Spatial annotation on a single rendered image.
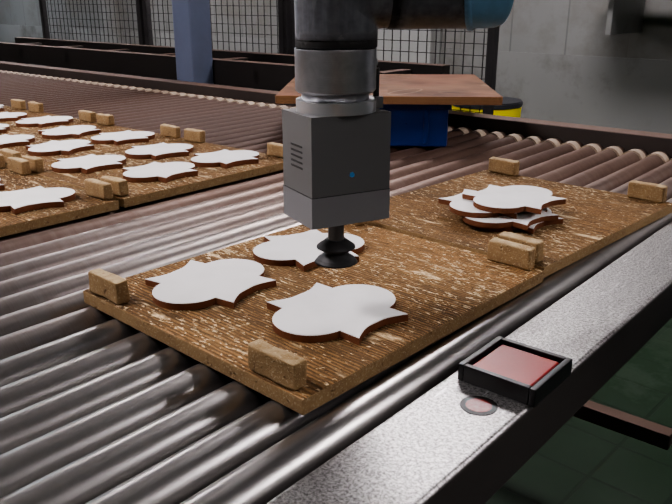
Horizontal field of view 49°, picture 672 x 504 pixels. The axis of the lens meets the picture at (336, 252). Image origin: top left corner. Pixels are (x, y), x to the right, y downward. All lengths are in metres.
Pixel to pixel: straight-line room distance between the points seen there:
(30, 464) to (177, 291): 0.28
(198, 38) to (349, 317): 2.20
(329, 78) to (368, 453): 0.32
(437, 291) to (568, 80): 4.30
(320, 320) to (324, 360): 0.07
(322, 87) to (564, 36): 4.47
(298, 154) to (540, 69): 4.52
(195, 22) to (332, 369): 2.28
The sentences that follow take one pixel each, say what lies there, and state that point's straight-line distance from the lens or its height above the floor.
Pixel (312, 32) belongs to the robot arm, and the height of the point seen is 1.22.
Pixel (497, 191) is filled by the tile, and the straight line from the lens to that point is 1.14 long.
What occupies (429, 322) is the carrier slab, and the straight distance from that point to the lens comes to 0.75.
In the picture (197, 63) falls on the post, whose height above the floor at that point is 1.02.
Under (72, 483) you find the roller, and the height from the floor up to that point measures 0.92.
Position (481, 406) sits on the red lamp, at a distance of 0.65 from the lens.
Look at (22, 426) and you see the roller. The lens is 0.66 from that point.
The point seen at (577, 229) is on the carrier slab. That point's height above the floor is 0.94.
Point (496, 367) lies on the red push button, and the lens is 0.69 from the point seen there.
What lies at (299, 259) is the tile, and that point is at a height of 0.94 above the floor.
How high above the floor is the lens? 1.24
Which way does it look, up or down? 19 degrees down
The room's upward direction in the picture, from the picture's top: straight up
